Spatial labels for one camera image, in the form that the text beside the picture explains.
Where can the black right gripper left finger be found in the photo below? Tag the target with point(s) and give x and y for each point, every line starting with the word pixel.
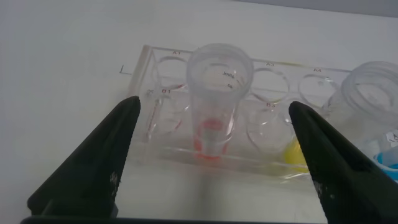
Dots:
pixel 93 174

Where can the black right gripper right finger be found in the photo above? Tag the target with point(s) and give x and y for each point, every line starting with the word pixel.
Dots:
pixel 348 183

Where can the test tube with yellow pigment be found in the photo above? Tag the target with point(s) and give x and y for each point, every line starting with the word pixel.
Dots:
pixel 370 81

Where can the test tube with red pigment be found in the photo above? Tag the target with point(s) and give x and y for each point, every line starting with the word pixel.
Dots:
pixel 214 124

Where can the clear acrylic test tube rack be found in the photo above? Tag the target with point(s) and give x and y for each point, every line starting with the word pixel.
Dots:
pixel 270 90

